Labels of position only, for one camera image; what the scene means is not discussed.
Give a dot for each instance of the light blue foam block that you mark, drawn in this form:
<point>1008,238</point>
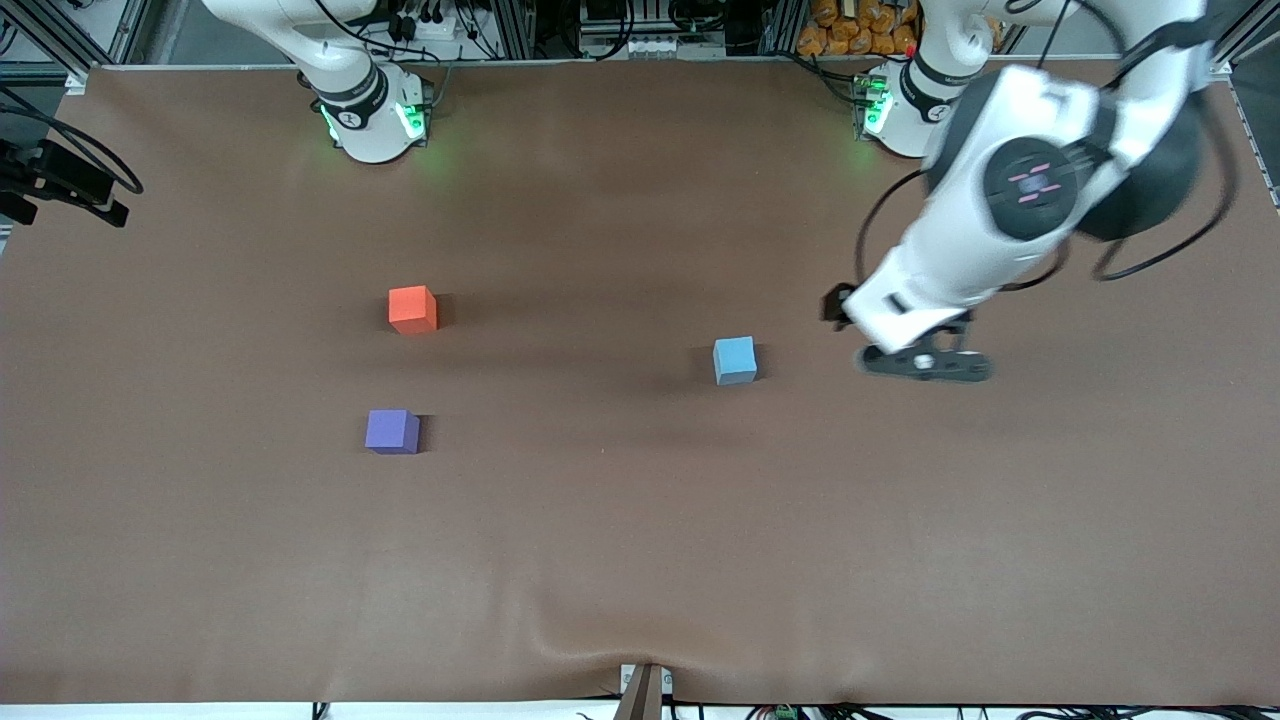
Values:
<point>734,360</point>

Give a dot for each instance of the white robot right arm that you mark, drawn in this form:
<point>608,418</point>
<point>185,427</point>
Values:
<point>365,125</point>

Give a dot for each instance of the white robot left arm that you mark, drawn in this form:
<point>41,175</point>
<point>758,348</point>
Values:
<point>1020,100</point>

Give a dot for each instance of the white terminal block row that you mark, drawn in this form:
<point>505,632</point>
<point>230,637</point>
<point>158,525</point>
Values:
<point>670,46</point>

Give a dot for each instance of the orange foam block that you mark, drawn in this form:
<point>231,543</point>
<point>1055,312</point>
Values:
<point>411,308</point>

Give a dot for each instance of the purple foam block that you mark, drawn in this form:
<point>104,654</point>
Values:
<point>390,430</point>

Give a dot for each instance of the pile of orange bags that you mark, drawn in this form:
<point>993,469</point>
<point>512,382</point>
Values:
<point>850,30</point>

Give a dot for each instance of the brown table cloth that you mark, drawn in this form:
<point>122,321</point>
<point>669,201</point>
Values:
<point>640,520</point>

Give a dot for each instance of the white power strip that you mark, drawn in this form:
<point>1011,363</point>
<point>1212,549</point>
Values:
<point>425,25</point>

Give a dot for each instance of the green plug connector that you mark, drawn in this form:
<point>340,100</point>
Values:
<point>785,713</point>

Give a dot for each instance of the brown camera mount post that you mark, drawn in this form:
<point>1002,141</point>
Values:
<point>642,695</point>

